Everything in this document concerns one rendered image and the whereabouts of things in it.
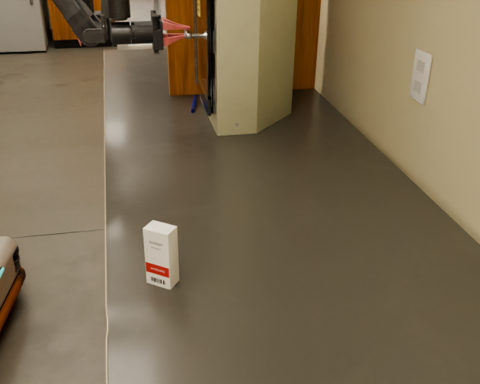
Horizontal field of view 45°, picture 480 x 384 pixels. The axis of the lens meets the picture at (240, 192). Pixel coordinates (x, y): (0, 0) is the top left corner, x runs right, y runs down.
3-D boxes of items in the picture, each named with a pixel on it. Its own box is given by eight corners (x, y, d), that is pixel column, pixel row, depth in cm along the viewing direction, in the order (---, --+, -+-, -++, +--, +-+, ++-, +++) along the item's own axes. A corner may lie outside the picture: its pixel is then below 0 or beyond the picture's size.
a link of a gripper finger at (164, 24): (191, 21, 150) (154, 22, 148) (192, 49, 153) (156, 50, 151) (188, 16, 156) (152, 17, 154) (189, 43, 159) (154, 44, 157)
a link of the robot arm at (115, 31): (108, 42, 154) (108, 46, 149) (106, 15, 151) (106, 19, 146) (135, 41, 155) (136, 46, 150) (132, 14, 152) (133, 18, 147)
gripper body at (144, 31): (158, 14, 147) (129, 14, 146) (161, 54, 152) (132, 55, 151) (157, 9, 153) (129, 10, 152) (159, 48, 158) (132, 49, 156)
